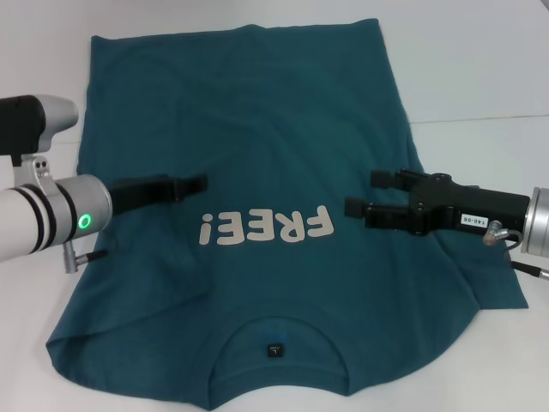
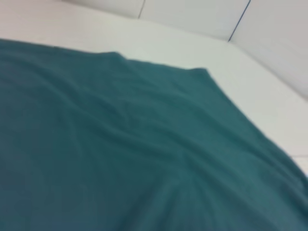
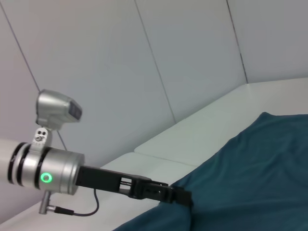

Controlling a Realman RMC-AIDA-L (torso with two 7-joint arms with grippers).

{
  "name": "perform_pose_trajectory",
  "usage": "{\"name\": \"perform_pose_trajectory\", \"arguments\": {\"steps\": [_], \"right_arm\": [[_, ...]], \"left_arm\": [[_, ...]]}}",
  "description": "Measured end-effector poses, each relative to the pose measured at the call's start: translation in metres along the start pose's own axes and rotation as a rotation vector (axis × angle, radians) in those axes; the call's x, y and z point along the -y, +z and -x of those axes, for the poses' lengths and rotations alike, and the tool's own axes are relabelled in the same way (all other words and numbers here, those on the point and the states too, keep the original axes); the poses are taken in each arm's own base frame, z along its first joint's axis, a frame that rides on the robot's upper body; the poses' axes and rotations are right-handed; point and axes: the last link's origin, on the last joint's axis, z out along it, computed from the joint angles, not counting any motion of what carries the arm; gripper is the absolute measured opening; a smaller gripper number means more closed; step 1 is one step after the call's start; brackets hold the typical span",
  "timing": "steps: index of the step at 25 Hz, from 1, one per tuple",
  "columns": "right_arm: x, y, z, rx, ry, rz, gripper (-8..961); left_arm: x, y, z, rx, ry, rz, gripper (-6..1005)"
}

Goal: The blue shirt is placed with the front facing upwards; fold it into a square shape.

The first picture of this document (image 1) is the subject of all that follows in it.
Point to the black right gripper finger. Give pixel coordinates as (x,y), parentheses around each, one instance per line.
(403,181)
(381,219)

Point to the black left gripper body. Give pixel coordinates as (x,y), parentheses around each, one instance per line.
(141,193)

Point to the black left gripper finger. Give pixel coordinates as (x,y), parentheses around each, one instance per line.
(191,185)

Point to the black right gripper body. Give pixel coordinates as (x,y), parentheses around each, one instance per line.
(446,206)

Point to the teal blue FREE t-shirt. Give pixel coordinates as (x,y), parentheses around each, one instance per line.
(257,129)

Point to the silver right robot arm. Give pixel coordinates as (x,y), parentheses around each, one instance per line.
(539,223)

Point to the silver left camera mount bracket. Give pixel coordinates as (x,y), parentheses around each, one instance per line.
(38,171)

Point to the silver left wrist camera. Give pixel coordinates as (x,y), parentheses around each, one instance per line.
(51,120)

